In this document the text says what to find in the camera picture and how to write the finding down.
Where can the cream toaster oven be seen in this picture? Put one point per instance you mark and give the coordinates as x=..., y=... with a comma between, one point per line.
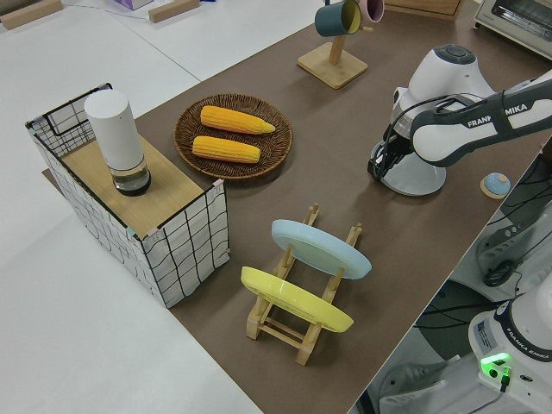
x=517, y=17

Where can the wooden block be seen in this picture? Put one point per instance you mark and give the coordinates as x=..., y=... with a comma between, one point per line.
x=168, y=10
x=30, y=15

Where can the wooden plate rack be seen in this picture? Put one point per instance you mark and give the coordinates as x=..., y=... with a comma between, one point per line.
x=280, y=332

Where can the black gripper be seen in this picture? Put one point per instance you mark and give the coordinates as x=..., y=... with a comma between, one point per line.
x=394, y=151

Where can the gray arm mounting base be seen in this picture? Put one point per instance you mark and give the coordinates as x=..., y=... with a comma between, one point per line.
x=409, y=379

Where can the gray plate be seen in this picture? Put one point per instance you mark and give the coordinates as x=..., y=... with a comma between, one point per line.
x=418, y=181

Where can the pink mug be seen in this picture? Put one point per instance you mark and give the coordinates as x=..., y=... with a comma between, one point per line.
x=373, y=8

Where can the purple box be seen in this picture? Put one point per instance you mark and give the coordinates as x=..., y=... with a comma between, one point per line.
x=133, y=3

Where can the yellow plate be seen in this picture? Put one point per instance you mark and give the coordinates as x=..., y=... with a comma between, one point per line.
x=293, y=297

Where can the wooden mug tree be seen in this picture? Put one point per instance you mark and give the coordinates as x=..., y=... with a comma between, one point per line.
x=332, y=69

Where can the teal mug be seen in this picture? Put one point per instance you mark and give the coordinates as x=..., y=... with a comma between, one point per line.
x=330, y=19

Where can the white cylinder grinder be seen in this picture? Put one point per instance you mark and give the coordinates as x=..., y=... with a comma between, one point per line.
x=114, y=129

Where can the brown wicker basket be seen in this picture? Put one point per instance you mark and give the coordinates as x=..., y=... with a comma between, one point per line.
x=276, y=146

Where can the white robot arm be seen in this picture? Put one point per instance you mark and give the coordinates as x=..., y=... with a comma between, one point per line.
x=448, y=133

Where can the light blue plate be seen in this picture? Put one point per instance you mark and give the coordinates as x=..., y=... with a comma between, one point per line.
x=319, y=250

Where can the yellow corn cob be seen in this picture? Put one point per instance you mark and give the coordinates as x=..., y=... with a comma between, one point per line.
x=224, y=149
x=237, y=120

